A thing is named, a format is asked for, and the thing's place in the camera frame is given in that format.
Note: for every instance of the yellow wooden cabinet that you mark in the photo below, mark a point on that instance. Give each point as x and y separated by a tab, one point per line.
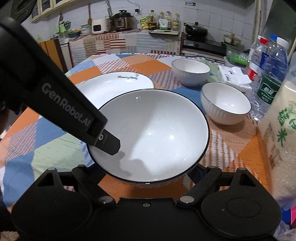
53	49

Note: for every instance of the patchwork counter cloth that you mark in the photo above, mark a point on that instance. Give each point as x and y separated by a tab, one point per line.
133	41

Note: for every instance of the green plastic basket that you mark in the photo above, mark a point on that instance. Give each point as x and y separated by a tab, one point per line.
236	57

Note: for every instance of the blue label water bottle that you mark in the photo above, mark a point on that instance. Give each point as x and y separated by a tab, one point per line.
269	47

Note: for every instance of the black electric pressure cooker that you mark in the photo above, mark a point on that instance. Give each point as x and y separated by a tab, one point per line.
123	21

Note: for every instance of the green label water bottle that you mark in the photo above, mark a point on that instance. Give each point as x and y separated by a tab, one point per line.
268	83

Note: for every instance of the colourful patchwork tablecloth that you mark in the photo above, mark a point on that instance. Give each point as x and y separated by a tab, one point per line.
35	145

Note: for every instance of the clear bag of rice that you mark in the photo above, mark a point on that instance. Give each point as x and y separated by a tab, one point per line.
277	127

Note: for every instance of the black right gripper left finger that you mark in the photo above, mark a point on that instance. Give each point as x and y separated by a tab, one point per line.
86	183

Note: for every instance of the black wok on stove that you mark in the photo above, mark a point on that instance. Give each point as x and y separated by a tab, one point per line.
195	31

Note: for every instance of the white ribbed bowl far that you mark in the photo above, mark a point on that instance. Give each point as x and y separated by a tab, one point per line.
190	72

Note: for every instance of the white tissue pack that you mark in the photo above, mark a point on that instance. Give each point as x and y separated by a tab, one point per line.
235	78

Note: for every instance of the white small rice cooker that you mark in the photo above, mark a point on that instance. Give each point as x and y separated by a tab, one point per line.
101	26

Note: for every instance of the cooking oil bottle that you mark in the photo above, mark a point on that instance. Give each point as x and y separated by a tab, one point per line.
152	20

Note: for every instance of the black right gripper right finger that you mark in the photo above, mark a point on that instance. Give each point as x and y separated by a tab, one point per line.
206	180

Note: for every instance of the cream wall cabinet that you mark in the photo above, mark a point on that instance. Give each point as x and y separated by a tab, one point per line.
44	7

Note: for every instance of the white ribbed bowl middle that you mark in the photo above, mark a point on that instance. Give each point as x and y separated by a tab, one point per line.
224	104

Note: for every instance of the red label water bottle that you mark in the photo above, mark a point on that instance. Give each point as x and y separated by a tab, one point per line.
256	58

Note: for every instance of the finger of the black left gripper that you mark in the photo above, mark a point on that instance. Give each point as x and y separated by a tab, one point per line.
108	143

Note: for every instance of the white ribbed bowl black rim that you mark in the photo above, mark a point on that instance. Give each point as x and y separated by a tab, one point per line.
163	135

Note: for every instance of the white plate with black rim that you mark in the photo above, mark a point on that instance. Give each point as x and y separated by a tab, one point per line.
101	89

